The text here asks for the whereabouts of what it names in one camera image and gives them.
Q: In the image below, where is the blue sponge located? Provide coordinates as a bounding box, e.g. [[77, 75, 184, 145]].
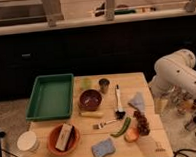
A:
[[92, 138, 116, 157]]

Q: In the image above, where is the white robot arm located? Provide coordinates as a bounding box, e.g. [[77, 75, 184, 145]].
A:
[[150, 49, 196, 98]]

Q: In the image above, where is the purple bowl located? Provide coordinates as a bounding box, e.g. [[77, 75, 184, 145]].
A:
[[79, 89, 102, 112]]

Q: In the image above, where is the white block in orange bowl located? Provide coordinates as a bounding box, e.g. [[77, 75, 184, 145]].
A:
[[55, 124, 73, 151]]

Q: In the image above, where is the orange bowl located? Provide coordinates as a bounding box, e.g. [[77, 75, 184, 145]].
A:
[[47, 124, 80, 156]]

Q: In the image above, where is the small metal cup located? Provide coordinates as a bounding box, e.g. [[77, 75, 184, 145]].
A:
[[99, 78, 110, 94]]

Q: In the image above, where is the light blue cloth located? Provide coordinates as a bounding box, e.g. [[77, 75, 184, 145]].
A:
[[128, 92, 145, 112]]

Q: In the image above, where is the metal fork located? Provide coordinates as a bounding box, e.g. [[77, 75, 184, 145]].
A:
[[92, 119, 117, 129]]

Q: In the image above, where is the green plastic tray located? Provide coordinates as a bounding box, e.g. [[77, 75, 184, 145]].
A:
[[26, 74, 74, 121]]

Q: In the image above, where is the green chili pepper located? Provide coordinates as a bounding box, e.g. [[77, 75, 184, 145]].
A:
[[110, 117, 131, 137]]

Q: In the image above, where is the purple grape bunch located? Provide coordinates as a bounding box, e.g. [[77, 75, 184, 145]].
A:
[[134, 111, 150, 135]]

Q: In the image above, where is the orange carrot piece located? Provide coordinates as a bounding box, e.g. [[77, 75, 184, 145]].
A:
[[124, 127, 139, 142]]

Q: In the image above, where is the white round container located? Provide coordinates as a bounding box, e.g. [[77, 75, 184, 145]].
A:
[[17, 131, 39, 152]]

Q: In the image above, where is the white handled black brush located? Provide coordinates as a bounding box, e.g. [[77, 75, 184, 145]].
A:
[[115, 86, 126, 120]]

